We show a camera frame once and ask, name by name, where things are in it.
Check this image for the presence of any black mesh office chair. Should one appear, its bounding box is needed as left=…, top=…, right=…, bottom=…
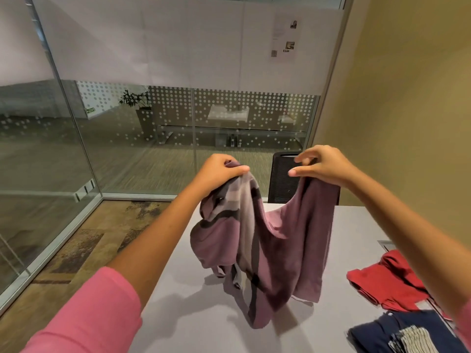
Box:
left=267, top=151, right=341, bottom=205

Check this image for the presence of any person's left pink sleeve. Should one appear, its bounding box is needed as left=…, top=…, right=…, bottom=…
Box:
left=22, top=267, right=143, bottom=353

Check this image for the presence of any metal glass door bracket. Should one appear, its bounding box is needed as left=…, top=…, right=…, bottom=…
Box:
left=73, top=178, right=97, bottom=202

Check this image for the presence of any red garment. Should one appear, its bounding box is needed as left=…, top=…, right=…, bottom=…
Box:
left=346, top=250, right=453, bottom=320

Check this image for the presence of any person's right hand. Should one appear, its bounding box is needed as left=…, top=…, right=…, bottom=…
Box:
left=288, top=145, right=355, bottom=188

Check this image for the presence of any person's right pink sleeve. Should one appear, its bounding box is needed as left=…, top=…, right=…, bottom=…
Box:
left=454, top=297, right=471, bottom=344

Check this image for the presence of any paper notice on glass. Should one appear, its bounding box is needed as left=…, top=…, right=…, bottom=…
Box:
left=269, top=12, right=302, bottom=65

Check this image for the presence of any person's left forearm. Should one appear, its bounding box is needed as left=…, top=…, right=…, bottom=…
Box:
left=106, top=187, right=207, bottom=311

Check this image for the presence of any person's right forearm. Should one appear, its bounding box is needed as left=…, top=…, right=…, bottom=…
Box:
left=344, top=169, right=471, bottom=317

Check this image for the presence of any potted green plant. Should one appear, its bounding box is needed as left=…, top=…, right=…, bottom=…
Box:
left=118, top=88, right=154, bottom=140

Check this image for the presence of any person's pink sleeve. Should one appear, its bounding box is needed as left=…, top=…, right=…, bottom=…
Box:
left=454, top=297, right=471, bottom=344
left=22, top=267, right=143, bottom=353

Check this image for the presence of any mauve striped t-shirt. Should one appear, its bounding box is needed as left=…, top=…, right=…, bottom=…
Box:
left=189, top=161, right=341, bottom=329

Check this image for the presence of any navy blue hoodie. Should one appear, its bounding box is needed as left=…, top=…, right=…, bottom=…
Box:
left=347, top=310, right=468, bottom=353

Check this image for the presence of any striped knit top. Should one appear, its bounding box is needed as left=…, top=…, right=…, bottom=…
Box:
left=388, top=325, right=439, bottom=353

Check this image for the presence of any person's left hand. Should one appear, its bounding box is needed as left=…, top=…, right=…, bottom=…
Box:
left=193, top=153, right=251, bottom=197

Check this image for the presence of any white background table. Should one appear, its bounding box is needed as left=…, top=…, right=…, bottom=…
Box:
left=207, top=104, right=250, bottom=122

